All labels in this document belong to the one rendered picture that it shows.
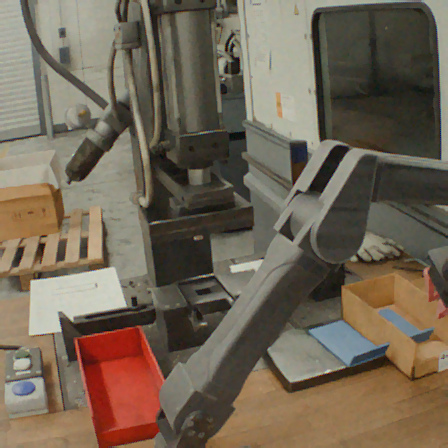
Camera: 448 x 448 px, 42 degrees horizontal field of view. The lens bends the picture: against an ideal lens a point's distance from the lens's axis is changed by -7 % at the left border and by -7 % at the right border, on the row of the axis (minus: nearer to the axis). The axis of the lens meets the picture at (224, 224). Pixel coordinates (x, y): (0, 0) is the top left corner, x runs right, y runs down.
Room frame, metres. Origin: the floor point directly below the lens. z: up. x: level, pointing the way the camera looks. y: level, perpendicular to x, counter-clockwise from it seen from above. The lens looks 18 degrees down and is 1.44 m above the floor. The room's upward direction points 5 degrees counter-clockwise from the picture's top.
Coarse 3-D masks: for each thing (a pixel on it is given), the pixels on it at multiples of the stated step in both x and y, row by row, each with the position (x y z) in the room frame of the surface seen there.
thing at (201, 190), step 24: (168, 168) 1.21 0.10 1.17; (192, 168) 1.01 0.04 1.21; (192, 192) 0.97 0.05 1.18; (216, 192) 0.98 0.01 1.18; (144, 216) 1.00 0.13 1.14; (168, 216) 0.98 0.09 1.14; (192, 216) 0.98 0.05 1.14; (216, 216) 0.99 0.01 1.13; (240, 216) 1.00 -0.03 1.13; (168, 240) 0.96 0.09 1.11
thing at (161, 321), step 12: (156, 312) 1.02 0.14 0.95; (180, 312) 0.96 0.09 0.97; (204, 312) 0.98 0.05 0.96; (216, 312) 0.98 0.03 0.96; (156, 324) 1.04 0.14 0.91; (168, 324) 0.96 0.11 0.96; (180, 324) 0.96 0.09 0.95; (168, 336) 0.96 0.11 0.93; (180, 336) 0.96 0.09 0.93; (192, 336) 0.97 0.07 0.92; (168, 348) 0.96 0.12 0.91; (180, 348) 0.96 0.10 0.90
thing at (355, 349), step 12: (336, 324) 0.96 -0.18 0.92; (312, 336) 0.93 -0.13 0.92; (324, 336) 0.92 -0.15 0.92; (348, 336) 0.91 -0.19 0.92; (360, 336) 0.91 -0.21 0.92; (336, 348) 0.88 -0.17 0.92; (348, 348) 0.87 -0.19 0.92; (360, 348) 0.87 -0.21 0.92; (372, 348) 0.82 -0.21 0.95; (384, 348) 0.83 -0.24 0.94; (348, 360) 0.83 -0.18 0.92; (360, 360) 0.82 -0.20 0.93
